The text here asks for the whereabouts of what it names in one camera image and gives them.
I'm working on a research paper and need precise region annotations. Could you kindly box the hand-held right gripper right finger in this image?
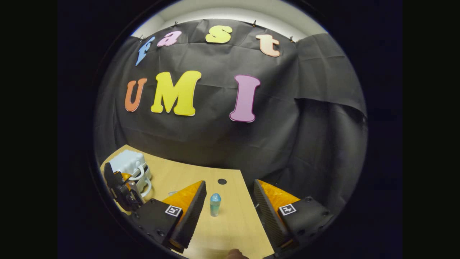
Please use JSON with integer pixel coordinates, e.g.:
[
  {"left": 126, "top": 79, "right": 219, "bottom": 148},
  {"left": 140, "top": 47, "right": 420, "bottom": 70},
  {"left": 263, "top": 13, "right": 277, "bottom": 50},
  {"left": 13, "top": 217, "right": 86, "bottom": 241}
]
[{"left": 253, "top": 179, "right": 335, "bottom": 254}]

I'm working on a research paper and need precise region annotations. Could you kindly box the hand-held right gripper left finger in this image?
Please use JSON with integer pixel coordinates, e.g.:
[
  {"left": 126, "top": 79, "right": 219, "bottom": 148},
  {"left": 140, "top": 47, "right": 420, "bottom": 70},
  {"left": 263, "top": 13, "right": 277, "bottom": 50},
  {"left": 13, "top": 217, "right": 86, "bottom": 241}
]
[{"left": 130, "top": 180, "right": 207, "bottom": 254}]

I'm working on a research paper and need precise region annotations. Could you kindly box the pale blue hard-shell suitcase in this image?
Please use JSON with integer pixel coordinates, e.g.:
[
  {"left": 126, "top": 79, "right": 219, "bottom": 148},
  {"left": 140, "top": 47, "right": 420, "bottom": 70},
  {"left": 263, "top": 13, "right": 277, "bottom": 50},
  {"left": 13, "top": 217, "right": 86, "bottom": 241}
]
[{"left": 109, "top": 150, "right": 153, "bottom": 198}]

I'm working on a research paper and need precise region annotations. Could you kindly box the green bottle with blue cap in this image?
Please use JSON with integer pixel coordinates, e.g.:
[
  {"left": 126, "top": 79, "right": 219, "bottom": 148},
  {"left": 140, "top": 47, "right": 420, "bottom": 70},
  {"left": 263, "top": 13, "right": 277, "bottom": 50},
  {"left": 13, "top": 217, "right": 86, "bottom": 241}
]
[{"left": 210, "top": 193, "right": 222, "bottom": 217}]

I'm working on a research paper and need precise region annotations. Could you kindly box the black backdrop cloth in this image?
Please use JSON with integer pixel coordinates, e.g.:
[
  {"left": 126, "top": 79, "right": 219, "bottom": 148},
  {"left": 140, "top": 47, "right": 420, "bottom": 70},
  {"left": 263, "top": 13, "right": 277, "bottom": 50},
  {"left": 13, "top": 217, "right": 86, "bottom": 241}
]
[{"left": 94, "top": 19, "right": 368, "bottom": 216}]

